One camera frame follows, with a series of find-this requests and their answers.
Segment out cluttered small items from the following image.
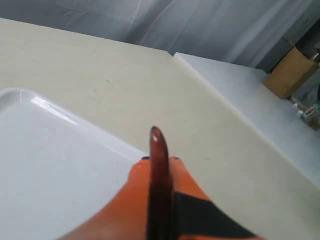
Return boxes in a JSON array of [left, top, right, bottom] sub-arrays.
[[289, 49, 320, 131]]

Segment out white side table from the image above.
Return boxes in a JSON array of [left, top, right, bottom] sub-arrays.
[[173, 52, 320, 186]]

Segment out brown wooden spoon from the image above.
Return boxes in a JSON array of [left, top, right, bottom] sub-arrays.
[[146, 126, 174, 240]]

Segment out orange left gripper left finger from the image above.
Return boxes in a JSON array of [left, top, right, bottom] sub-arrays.
[[61, 157, 151, 240]]

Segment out grey-white backdrop curtain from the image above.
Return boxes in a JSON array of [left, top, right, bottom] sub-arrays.
[[0, 0, 320, 67]]

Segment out white rectangular plastic tray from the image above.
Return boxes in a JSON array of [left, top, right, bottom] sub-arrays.
[[0, 88, 145, 240]]

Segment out brown cardboard box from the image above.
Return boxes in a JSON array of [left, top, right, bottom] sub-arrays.
[[263, 47, 320, 99]]

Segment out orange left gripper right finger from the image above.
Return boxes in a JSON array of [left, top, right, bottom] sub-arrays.
[[169, 157, 262, 240]]

